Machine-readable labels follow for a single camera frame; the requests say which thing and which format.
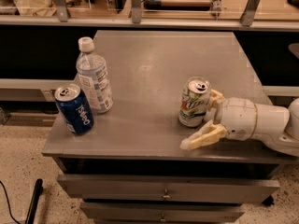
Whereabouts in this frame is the black cable on floor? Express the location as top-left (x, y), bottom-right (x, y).
top-left (0, 179), bottom-right (22, 224)

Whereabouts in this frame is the blue Pepsi can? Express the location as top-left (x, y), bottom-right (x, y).
top-left (54, 83), bottom-right (94, 134)

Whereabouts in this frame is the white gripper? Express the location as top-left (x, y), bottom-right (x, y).
top-left (180, 90), bottom-right (257, 150)

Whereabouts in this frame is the black pole on floor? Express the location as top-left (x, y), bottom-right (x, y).
top-left (25, 178), bottom-right (43, 224)

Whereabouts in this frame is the green white 7up can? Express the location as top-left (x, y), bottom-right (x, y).
top-left (178, 77), bottom-right (211, 128)

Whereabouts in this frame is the grey cabinet with drawers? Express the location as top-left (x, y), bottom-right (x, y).
top-left (43, 31), bottom-right (294, 211)

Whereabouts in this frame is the clear plastic water bottle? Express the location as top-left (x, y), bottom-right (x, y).
top-left (76, 36), bottom-right (113, 114)

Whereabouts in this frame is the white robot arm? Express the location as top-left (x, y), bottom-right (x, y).
top-left (180, 90), bottom-right (299, 157)

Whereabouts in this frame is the lower grey drawer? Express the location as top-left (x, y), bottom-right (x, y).
top-left (80, 203), bottom-right (244, 224)

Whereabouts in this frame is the grey drawer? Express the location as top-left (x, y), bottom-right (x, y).
top-left (57, 175), bottom-right (279, 203)
top-left (80, 203), bottom-right (244, 224)

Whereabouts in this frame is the metal railing with brackets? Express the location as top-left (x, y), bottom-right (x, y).
top-left (0, 0), bottom-right (299, 32)

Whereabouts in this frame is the upper grey drawer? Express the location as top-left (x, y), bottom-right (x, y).
top-left (57, 175), bottom-right (279, 203)

